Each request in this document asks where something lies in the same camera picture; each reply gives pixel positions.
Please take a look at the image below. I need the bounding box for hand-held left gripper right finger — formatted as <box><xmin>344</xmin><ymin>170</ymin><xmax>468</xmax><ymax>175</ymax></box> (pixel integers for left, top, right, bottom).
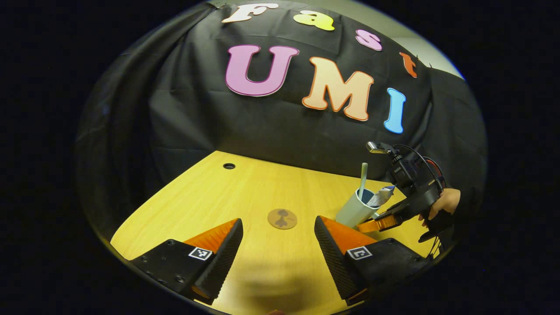
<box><xmin>314</xmin><ymin>215</ymin><xmax>431</xmax><ymax>307</ymax></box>

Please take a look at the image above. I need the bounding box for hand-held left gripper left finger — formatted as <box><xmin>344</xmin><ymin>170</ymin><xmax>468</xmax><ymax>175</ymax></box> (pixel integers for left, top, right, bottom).
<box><xmin>129</xmin><ymin>218</ymin><xmax>244</xmax><ymax>305</ymax></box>

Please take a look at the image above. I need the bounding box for white toothpaste tube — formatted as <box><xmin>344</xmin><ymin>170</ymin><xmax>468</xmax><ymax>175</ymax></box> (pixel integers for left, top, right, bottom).
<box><xmin>367</xmin><ymin>185</ymin><xmax>396</xmax><ymax>208</ymax></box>

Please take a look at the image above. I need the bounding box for pale blue-lined cup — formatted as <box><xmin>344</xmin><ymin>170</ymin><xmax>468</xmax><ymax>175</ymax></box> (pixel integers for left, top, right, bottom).
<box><xmin>335</xmin><ymin>188</ymin><xmax>380</xmax><ymax>229</ymax></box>

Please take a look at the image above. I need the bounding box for white toothbrush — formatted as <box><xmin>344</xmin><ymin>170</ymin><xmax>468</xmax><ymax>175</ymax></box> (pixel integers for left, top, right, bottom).
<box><xmin>359</xmin><ymin>163</ymin><xmax>369</xmax><ymax>200</ymax></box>

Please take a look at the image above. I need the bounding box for round brown coaster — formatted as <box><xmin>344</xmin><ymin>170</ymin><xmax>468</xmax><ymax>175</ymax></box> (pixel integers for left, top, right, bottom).
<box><xmin>267</xmin><ymin>208</ymin><xmax>298</xmax><ymax>230</ymax></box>

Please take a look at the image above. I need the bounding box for yellow wooden desktop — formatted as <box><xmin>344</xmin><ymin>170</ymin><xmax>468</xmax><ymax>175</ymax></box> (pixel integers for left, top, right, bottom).
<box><xmin>109</xmin><ymin>150</ymin><xmax>438</xmax><ymax>315</ymax></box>

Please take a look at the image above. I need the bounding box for black backdrop cloth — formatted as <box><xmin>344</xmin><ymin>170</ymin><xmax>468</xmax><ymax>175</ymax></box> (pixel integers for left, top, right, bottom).
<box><xmin>74</xmin><ymin>0</ymin><xmax>488</xmax><ymax>245</ymax></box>

